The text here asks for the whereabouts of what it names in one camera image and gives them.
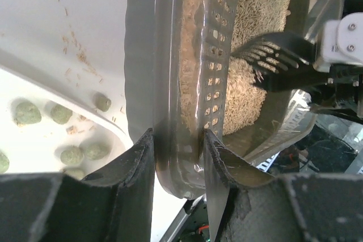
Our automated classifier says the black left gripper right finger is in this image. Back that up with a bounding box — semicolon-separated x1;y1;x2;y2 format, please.
203;130;362;241

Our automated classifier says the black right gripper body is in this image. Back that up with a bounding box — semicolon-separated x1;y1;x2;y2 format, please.
309;65;362;124

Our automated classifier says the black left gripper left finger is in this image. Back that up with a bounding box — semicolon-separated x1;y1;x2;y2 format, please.
1;129;155;241

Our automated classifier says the black slotted litter scoop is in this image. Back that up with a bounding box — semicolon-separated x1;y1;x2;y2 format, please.
231;32;329;92

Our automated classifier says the dark translucent litter box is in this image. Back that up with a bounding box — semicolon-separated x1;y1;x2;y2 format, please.
125;0;316;199

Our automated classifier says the grey-green litter clump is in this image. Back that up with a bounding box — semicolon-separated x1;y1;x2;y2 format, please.
83;143;109;160

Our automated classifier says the clump on table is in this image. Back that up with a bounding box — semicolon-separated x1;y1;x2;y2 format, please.
93;92;112;112

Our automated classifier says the white plastic bin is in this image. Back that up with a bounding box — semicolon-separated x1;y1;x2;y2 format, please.
1;67;133;175

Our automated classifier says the grey-green clump in bin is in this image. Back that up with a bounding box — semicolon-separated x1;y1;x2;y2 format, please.
14;101;42;125

